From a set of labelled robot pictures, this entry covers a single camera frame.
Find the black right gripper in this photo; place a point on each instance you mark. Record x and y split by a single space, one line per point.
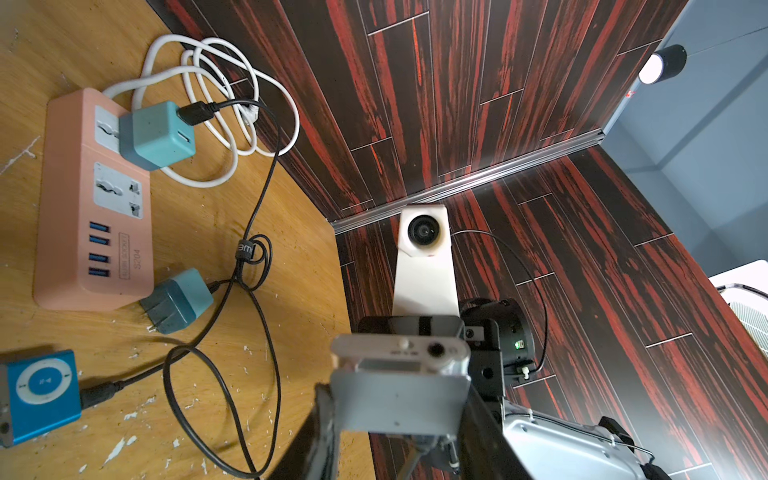
444 402

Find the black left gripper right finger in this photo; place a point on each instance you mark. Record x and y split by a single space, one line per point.
484 453

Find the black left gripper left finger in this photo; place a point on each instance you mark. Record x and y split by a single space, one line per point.
314 452

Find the grey small mp3 player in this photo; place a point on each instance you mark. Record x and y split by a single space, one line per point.
401 385

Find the blue mp3 player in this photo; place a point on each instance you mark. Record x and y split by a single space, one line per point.
38 395

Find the teal charger with cable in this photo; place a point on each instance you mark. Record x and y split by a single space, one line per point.
155 137

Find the white ceiling air vent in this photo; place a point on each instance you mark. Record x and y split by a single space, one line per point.
744 290

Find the white power strip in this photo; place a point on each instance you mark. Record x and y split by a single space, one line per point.
94 243

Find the black spotlight lamp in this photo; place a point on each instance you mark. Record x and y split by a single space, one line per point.
663 64

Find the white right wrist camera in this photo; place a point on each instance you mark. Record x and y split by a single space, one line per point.
424 282

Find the aluminium right corner post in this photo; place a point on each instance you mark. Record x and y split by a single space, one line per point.
471 181

